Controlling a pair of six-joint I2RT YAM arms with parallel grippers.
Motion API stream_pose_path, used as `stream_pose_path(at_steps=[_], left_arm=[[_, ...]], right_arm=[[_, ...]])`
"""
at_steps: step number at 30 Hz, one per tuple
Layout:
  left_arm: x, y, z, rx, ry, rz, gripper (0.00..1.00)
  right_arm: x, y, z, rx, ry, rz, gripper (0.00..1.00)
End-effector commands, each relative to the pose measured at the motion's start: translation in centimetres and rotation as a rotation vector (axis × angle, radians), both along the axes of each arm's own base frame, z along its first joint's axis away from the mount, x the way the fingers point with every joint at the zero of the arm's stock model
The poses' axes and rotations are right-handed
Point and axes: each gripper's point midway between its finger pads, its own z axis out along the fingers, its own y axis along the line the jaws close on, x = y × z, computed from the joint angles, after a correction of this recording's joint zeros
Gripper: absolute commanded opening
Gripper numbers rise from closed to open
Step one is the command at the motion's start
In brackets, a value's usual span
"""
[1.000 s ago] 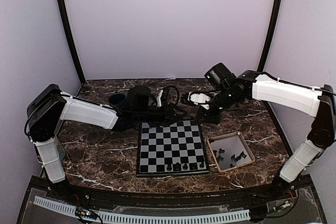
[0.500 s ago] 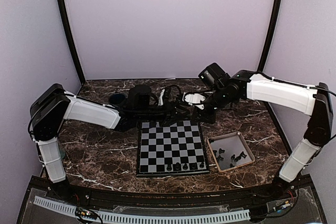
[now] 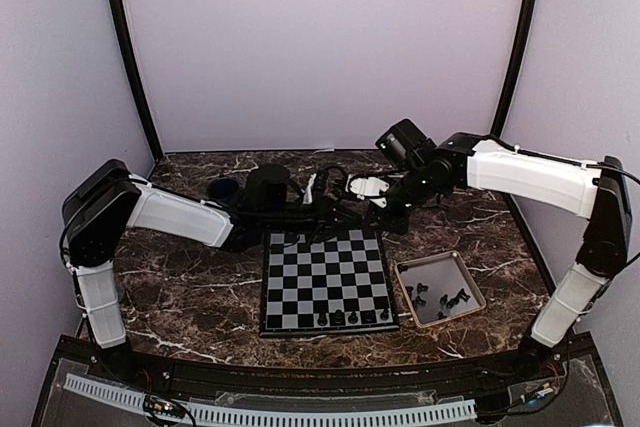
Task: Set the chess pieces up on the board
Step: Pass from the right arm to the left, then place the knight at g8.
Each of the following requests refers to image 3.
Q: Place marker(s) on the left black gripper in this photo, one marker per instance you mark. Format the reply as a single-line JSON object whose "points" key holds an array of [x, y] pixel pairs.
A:
{"points": [[326, 225]]}

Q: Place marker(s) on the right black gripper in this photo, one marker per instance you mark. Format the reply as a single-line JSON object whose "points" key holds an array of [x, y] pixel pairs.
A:
{"points": [[386, 222]]}

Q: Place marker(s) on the dark blue cup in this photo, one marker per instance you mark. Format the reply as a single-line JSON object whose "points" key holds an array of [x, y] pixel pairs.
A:
{"points": [[223, 189]]}

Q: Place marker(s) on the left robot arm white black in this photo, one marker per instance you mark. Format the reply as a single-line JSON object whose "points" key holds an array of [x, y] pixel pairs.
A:
{"points": [[96, 216]]}

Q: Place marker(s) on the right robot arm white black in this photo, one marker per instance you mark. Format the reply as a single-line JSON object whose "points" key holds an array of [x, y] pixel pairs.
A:
{"points": [[592, 190]]}

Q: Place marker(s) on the black grey chess board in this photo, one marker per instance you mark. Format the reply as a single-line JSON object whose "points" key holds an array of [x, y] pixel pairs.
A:
{"points": [[348, 272]]}

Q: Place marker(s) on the small green circuit board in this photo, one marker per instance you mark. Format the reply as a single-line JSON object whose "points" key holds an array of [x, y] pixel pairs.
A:
{"points": [[162, 408]]}

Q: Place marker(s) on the wooden tray with dark base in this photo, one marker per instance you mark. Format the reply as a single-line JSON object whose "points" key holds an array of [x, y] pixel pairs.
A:
{"points": [[444, 273]]}

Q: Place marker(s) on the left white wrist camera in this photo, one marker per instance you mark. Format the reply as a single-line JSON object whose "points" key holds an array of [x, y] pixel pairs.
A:
{"points": [[315, 187]]}

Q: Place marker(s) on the black front rail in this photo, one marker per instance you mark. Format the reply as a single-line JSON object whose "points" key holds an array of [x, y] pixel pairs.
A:
{"points": [[461, 376]]}

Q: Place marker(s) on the white slotted cable duct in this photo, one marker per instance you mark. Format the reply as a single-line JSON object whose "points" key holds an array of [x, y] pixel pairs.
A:
{"points": [[201, 414]]}

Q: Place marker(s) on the left black frame post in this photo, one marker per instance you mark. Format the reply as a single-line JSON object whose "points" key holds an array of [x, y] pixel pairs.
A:
{"points": [[119, 18]]}

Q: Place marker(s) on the black frame post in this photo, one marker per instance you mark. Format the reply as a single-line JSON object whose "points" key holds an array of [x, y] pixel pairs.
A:
{"points": [[119, 18], [524, 21]]}

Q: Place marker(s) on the right black frame post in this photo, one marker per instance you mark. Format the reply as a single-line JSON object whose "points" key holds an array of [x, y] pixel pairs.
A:
{"points": [[524, 21]]}

